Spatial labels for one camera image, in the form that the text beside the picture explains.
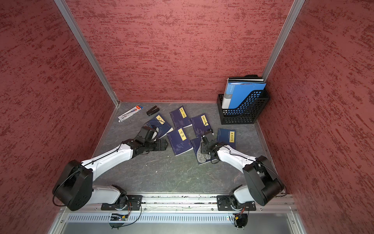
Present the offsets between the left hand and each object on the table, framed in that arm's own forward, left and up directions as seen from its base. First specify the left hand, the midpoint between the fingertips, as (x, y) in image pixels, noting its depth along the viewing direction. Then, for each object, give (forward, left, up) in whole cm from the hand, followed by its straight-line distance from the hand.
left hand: (161, 147), depth 88 cm
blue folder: (+31, -49, +16) cm, 60 cm away
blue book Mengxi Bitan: (+12, -44, -6) cm, 46 cm away
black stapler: (+35, +13, -5) cm, 37 cm away
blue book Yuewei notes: (+22, -26, -7) cm, 35 cm away
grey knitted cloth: (-5, -25, -5) cm, 26 cm away
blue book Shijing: (+8, -11, -7) cm, 15 cm away
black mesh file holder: (+24, -58, +5) cm, 63 cm away
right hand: (+1, -29, -4) cm, 29 cm away
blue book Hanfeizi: (+7, -21, -7) cm, 23 cm away
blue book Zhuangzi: (+18, +2, -5) cm, 19 cm away
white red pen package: (+29, +33, -5) cm, 45 cm away
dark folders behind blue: (+42, -58, +21) cm, 75 cm away
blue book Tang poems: (+28, -10, -6) cm, 30 cm away
